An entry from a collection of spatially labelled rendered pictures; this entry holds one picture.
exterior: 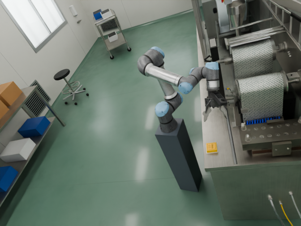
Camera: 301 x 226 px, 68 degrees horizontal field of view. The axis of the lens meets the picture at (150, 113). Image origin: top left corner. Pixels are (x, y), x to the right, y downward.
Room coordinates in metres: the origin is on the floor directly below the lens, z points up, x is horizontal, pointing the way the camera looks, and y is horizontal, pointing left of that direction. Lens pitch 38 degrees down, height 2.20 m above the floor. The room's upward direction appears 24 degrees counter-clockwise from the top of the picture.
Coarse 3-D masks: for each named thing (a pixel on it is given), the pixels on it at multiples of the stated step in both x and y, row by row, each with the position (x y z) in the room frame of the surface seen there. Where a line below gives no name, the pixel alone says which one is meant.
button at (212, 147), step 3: (207, 144) 1.03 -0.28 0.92; (210, 144) 1.03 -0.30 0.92; (213, 144) 1.01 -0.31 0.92; (207, 147) 1.01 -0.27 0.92; (210, 147) 1.00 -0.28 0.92; (213, 147) 0.99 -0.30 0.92; (216, 147) 0.98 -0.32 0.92; (207, 150) 0.99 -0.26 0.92; (210, 150) 0.98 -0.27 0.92; (213, 150) 0.97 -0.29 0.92; (216, 150) 0.96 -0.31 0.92
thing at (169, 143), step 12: (180, 120) 1.41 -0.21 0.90; (156, 132) 1.39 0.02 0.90; (180, 132) 1.32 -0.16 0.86; (168, 144) 1.33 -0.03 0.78; (180, 144) 1.26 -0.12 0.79; (168, 156) 1.36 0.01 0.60; (180, 156) 1.29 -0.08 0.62; (192, 156) 1.37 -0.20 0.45; (180, 168) 1.32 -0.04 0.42; (192, 168) 1.30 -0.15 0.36; (180, 180) 1.35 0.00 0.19; (192, 180) 1.27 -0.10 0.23
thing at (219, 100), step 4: (212, 92) 1.04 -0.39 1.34; (216, 92) 1.03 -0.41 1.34; (212, 96) 1.02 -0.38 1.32; (216, 96) 0.99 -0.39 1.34; (220, 96) 0.99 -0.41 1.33; (216, 100) 0.98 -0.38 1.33; (220, 100) 0.95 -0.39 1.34; (224, 100) 0.94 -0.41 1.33; (220, 104) 0.93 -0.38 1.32; (224, 104) 0.93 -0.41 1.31
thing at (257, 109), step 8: (280, 96) 0.92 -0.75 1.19; (248, 104) 0.99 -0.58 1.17; (256, 104) 0.97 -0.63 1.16; (264, 104) 0.95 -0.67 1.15; (272, 104) 0.94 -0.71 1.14; (280, 104) 0.92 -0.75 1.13; (248, 112) 0.99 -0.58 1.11; (256, 112) 0.97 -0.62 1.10; (264, 112) 0.95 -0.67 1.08; (272, 112) 0.94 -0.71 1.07; (280, 112) 0.92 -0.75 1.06; (248, 120) 0.99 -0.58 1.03; (256, 120) 0.97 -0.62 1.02
